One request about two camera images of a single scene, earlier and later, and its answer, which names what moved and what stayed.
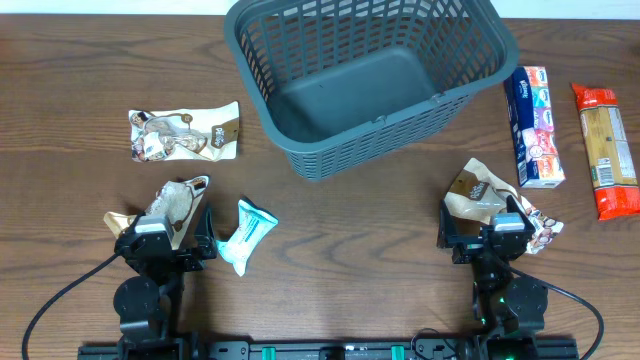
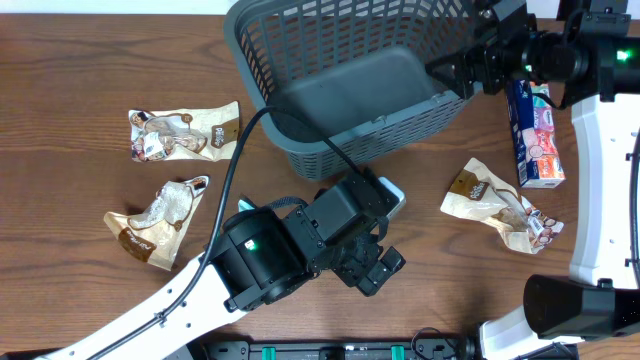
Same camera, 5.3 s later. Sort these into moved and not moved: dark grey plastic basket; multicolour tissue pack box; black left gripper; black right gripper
Moved: black right gripper; black left gripper
Not moved: dark grey plastic basket; multicolour tissue pack box
